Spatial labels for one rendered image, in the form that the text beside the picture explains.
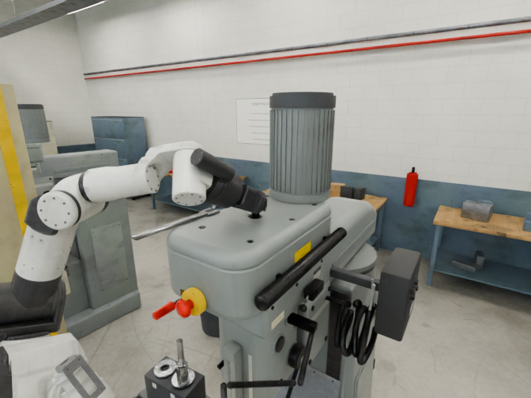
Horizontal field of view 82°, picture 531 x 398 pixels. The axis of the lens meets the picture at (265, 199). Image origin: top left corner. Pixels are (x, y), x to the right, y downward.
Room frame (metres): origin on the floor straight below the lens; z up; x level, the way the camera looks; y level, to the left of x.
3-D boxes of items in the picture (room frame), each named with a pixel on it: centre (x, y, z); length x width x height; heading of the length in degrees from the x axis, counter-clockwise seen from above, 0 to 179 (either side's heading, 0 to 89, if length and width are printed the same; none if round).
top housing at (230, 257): (0.78, 0.02, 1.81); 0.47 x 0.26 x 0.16; 146
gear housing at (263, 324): (0.80, 0.00, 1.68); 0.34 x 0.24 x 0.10; 146
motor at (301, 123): (0.97, -0.11, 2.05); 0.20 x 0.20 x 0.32
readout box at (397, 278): (0.83, -0.42, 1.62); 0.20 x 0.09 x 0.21; 146
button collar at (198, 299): (0.57, 0.16, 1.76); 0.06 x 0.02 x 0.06; 56
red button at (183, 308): (0.56, 0.17, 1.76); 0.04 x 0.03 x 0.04; 56
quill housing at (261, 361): (0.77, 0.02, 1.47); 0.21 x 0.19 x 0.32; 56
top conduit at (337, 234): (0.71, -0.11, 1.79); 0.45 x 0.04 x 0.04; 146
